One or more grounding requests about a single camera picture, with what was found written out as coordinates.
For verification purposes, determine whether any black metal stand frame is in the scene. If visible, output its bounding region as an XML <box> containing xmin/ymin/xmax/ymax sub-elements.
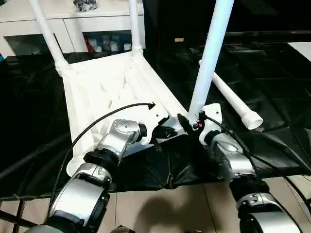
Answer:
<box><xmin>0</xmin><ymin>194</ymin><xmax>35</xmax><ymax>233</ymax></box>

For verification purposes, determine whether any white plastic table top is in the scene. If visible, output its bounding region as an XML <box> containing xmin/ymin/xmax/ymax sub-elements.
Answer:
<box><xmin>57</xmin><ymin>52</ymin><xmax>192</xmax><ymax>179</ymax></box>

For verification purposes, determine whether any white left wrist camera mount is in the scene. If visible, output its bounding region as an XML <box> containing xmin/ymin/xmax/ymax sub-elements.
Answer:
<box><xmin>140</xmin><ymin>103</ymin><xmax>170</xmax><ymax>146</ymax></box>

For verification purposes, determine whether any white flat board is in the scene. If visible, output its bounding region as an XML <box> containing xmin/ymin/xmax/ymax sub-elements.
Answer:
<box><xmin>286</xmin><ymin>41</ymin><xmax>311</xmax><ymax>63</ymax></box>

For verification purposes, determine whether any white plastic table leg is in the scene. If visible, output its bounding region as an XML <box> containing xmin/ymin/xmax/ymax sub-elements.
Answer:
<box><xmin>198</xmin><ymin>59</ymin><xmax>264</xmax><ymax>131</ymax></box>
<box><xmin>29</xmin><ymin>0</ymin><xmax>69</xmax><ymax>73</ymax></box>
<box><xmin>128</xmin><ymin>0</ymin><xmax>144</xmax><ymax>58</ymax></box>
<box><xmin>187</xmin><ymin>0</ymin><xmax>235</xmax><ymax>122</ymax></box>

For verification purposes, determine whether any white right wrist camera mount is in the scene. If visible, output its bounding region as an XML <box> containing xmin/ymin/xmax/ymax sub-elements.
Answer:
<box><xmin>198</xmin><ymin>103</ymin><xmax>223</xmax><ymax>146</ymax></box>

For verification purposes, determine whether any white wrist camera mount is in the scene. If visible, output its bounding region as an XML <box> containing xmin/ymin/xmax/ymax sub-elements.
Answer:
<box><xmin>198</xmin><ymin>103</ymin><xmax>223</xmax><ymax>146</ymax></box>
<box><xmin>140</xmin><ymin>103</ymin><xmax>170</xmax><ymax>146</ymax></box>

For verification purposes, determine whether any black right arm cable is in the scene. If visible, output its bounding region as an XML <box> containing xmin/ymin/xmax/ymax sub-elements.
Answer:
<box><xmin>199</xmin><ymin>114</ymin><xmax>311</xmax><ymax>219</ymax></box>

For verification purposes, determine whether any white cabinet with glass doors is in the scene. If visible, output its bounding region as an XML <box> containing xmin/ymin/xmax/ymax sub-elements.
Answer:
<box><xmin>0</xmin><ymin>0</ymin><xmax>146</xmax><ymax>58</ymax></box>

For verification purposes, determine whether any dark rounded robot part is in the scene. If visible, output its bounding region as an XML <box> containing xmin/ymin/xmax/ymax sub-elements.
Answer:
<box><xmin>115</xmin><ymin>224</ymin><xmax>136</xmax><ymax>233</ymax></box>

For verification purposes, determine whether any black mat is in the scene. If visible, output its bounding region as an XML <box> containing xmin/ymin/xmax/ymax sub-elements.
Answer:
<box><xmin>0</xmin><ymin>42</ymin><xmax>311</xmax><ymax>202</ymax></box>

